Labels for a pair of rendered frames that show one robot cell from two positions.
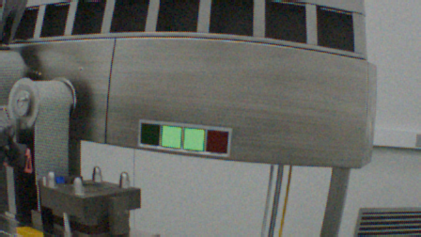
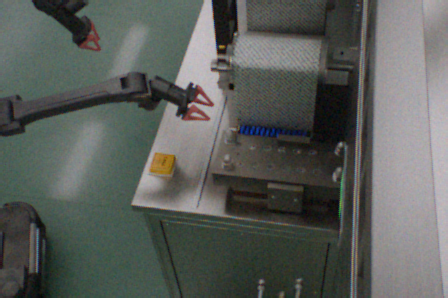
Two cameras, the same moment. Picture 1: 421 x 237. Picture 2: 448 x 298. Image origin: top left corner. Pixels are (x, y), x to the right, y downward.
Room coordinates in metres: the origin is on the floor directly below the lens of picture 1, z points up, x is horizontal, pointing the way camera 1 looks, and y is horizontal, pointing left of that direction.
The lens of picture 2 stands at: (2.04, -0.64, 2.27)
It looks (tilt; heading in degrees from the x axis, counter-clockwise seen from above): 49 degrees down; 86
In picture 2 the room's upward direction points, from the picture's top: 6 degrees counter-clockwise
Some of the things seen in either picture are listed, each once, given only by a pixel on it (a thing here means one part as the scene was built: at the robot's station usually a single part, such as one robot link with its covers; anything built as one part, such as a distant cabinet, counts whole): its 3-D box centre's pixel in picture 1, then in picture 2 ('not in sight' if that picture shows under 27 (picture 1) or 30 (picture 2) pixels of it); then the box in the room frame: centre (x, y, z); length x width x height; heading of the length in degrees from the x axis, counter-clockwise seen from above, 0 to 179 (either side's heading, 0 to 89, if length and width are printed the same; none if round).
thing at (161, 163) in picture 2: (29, 233); (162, 163); (1.91, 0.47, 0.91); 0.07 x 0.07 x 0.02; 71
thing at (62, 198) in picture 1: (89, 197); (284, 165); (2.28, 0.32, 1.00); 0.40 x 0.16 x 0.06; 161
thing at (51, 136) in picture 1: (51, 151); (274, 108); (2.28, 0.44, 1.11); 0.23 x 0.01 x 0.18; 161
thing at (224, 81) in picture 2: (10, 168); (229, 96); (2.16, 0.59, 1.05); 0.06 x 0.05 x 0.31; 161
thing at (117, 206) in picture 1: (119, 215); (285, 198); (2.26, 0.22, 0.96); 0.10 x 0.03 x 0.11; 161
